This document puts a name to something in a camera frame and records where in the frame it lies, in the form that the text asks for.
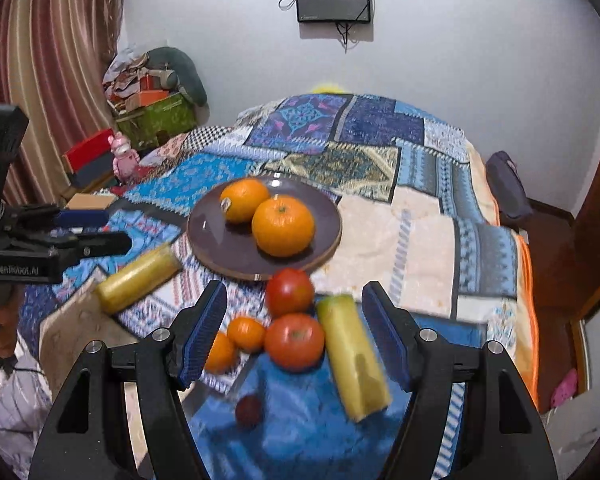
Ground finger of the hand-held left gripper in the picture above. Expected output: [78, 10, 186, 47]
[15, 204, 111, 231]
[10, 231, 132, 266]

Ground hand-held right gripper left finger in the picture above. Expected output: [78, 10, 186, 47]
[27, 280, 229, 480]

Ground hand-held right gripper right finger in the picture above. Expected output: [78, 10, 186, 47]
[361, 281, 561, 480]

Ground small mandarin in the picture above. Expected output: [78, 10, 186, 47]
[202, 331, 240, 375]
[227, 316, 267, 354]

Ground small dark red plum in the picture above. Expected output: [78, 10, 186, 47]
[235, 394, 265, 429]

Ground red tomato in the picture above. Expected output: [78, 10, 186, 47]
[264, 313, 326, 372]
[265, 268, 316, 318]

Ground dark brown round plate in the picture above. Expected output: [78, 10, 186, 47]
[186, 175, 343, 282]

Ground person's left hand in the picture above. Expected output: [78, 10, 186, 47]
[0, 292, 25, 361]

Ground tan flat box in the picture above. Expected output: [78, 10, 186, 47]
[62, 192, 118, 211]

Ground dark grey box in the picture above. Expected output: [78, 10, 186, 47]
[67, 152, 116, 188]

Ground red box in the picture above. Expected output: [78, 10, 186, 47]
[61, 128, 117, 171]

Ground pink toy figure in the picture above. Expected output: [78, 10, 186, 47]
[109, 132, 142, 185]

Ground striped brown curtain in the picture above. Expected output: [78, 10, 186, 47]
[0, 0, 138, 206]

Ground green patterned box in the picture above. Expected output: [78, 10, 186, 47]
[116, 91, 201, 151]

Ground orange box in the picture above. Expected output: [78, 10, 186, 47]
[125, 91, 173, 111]

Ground large orange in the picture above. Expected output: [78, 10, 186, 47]
[251, 195, 316, 258]

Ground orange with sticker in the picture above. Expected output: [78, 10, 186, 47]
[220, 178, 272, 225]

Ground pile of crumpled papers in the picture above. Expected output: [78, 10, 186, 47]
[102, 49, 153, 106]

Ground grey neck pillow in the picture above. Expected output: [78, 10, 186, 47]
[147, 46, 208, 107]

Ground white cloth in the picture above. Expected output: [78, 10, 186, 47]
[0, 355, 53, 461]

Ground pink slippers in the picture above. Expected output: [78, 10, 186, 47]
[550, 369, 579, 407]

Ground dark grey bag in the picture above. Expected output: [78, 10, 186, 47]
[485, 151, 533, 221]

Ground brown wooden door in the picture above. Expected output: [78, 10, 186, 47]
[572, 35, 600, 321]

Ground black cable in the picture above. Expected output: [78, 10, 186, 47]
[336, 21, 361, 52]

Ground small black wall monitor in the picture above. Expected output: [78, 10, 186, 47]
[295, 0, 372, 24]

